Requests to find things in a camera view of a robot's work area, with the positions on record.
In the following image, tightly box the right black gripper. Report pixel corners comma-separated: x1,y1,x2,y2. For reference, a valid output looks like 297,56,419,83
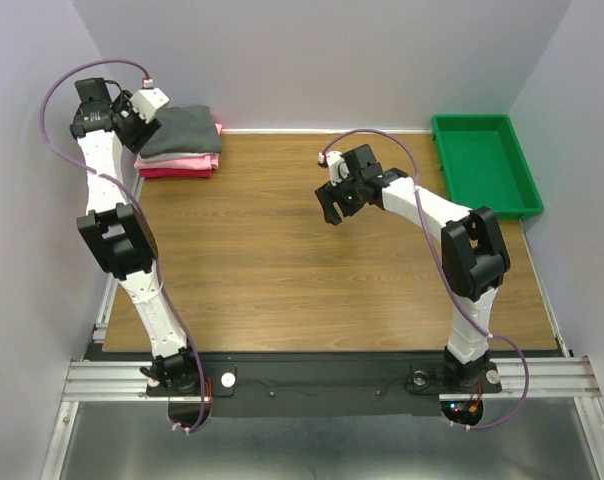
314,168,363,226

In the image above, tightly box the dark grey t-shirt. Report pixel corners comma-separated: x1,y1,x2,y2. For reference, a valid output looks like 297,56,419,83
140,105,222,158

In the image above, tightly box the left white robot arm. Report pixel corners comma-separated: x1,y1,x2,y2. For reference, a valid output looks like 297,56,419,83
70,77,205,395

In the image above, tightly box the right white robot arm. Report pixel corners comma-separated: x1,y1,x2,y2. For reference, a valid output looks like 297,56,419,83
315,145,510,390

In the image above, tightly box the white folded t-shirt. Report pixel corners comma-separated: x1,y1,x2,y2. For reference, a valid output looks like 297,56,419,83
137,152,188,163

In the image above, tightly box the red folded t-shirt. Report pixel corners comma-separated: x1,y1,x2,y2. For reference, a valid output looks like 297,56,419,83
138,168,213,179

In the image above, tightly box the pink folded t-shirt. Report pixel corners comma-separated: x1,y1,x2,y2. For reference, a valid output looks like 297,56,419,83
134,152,220,170

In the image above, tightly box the green plastic tray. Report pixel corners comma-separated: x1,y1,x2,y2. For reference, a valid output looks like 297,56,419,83
432,114,544,220

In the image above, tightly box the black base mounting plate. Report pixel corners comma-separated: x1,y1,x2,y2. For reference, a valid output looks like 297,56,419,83
140,351,502,420

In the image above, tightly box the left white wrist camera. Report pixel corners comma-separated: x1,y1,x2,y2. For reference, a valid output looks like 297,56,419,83
130,78,170,123

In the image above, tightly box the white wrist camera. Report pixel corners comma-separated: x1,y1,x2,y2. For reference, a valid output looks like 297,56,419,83
318,150,351,186
130,78,170,123

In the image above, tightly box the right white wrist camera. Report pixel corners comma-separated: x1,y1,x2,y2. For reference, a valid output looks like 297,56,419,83
318,150,351,186

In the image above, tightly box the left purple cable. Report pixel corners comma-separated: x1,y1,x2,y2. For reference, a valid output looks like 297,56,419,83
39,58,208,435

